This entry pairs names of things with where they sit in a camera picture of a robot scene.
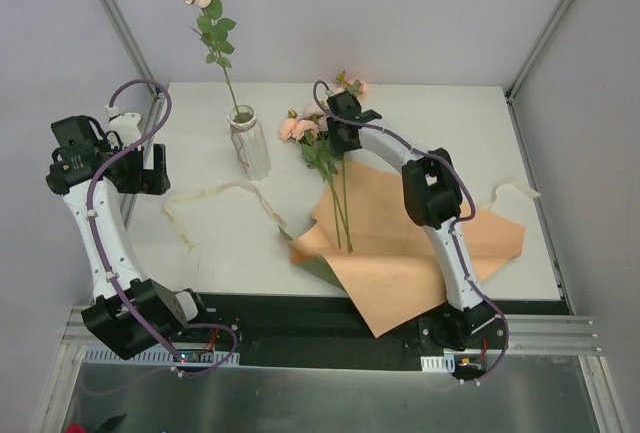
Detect red black object bottom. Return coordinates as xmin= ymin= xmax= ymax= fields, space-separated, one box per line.
xmin=62 ymin=414 xmax=127 ymax=433

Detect white cable duct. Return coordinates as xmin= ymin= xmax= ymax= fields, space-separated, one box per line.
xmin=420 ymin=353 xmax=456 ymax=374
xmin=84 ymin=346 xmax=240 ymax=368

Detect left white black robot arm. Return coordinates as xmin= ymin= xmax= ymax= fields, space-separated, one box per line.
xmin=46 ymin=115 xmax=212 ymax=360

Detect orange wrapping paper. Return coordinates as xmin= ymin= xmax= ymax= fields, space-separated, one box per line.
xmin=288 ymin=158 xmax=528 ymax=339

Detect cream ribbon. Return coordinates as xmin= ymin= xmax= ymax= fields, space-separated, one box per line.
xmin=160 ymin=176 xmax=543 ymax=254

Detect green wrapping paper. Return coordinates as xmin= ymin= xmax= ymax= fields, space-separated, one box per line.
xmin=278 ymin=226 xmax=346 ymax=293

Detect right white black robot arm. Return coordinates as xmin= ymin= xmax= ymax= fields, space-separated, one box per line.
xmin=326 ymin=91 xmax=498 ymax=348

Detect pink flower bouquet green leaves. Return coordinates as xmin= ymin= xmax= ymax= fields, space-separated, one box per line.
xmin=279 ymin=100 xmax=354 ymax=253

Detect right aluminium frame post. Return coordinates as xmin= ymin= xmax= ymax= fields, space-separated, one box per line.
xmin=505 ymin=0 xmax=578 ymax=105

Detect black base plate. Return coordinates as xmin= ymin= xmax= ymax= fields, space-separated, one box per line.
xmin=164 ymin=288 xmax=571 ymax=369

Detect right white cable duct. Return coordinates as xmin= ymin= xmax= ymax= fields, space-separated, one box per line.
xmin=420 ymin=353 xmax=456 ymax=374

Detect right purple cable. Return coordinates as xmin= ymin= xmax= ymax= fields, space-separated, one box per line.
xmin=312 ymin=79 xmax=511 ymax=389

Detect left aluminium frame post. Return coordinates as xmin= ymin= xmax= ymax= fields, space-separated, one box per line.
xmin=98 ymin=0 xmax=156 ymax=80

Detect aluminium front rail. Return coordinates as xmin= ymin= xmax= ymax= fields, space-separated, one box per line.
xmin=507 ymin=315 xmax=604 ymax=356

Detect white ribbed ceramic vase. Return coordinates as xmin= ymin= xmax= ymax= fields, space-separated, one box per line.
xmin=228 ymin=104 xmax=271 ymax=181

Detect aluminium frame post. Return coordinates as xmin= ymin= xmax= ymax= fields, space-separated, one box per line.
xmin=98 ymin=0 xmax=156 ymax=80
xmin=505 ymin=0 xmax=578 ymax=105

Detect left white cable duct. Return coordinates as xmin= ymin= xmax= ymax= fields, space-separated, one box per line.
xmin=84 ymin=346 xmax=240 ymax=368

